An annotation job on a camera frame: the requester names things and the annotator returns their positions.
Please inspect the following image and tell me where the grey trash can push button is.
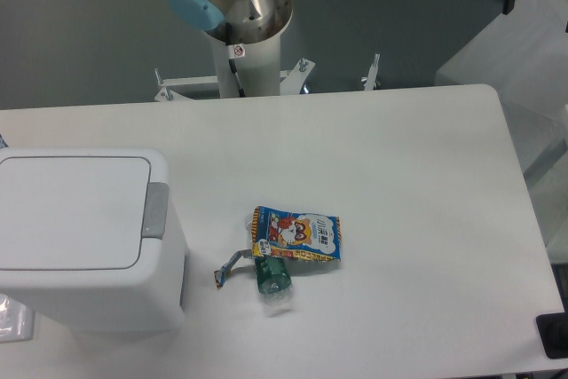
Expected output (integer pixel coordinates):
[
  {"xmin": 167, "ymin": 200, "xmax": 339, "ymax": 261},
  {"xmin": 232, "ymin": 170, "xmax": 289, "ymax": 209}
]
[{"xmin": 141, "ymin": 182, "xmax": 170, "ymax": 240}]

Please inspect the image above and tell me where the white plastic trash can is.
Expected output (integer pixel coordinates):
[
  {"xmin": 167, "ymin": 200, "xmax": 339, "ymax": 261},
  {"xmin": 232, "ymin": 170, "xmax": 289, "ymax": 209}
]
[{"xmin": 1, "ymin": 147, "xmax": 188, "ymax": 332}]

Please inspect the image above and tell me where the colourful snack bag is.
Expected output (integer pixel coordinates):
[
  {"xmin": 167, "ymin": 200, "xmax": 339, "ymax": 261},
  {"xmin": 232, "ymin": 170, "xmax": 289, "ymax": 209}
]
[{"xmin": 214, "ymin": 206, "xmax": 342, "ymax": 289}]

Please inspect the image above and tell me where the crushed green plastic bottle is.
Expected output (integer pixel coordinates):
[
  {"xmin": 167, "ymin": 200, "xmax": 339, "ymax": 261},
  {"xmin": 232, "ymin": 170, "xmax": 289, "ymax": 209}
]
[{"xmin": 255, "ymin": 256, "xmax": 293, "ymax": 309}]

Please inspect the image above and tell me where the white side table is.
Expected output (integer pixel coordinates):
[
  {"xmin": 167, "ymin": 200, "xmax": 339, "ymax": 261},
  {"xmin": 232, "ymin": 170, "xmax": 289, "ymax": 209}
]
[{"xmin": 434, "ymin": 0, "xmax": 568, "ymax": 122}]

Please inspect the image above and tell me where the clear plastic bag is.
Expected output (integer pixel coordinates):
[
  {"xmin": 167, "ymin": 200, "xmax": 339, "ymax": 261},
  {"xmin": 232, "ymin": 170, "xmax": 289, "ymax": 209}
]
[{"xmin": 0, "ymin": 294, "xmax": 35, "ymax": 343}]

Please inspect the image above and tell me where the black device at table edge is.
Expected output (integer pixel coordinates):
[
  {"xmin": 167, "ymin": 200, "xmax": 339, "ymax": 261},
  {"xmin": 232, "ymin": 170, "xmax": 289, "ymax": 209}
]
[{"xmin": 536, "ymin": 312, "xmax": 567, "ymax": 359}]

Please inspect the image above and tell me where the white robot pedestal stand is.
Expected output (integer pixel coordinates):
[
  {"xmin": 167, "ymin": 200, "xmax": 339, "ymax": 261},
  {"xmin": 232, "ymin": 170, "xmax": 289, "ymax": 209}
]
[{"xmin": 153, "ymin": 31, "xmax": 382, "ymax": 103}]

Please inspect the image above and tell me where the black cable on pedestal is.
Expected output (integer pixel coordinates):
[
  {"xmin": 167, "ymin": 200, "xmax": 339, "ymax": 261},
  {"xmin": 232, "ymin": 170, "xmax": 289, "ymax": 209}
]
[{"xmin": 225, "ymin": 22, "xmax": 247, "ymax": 99}]

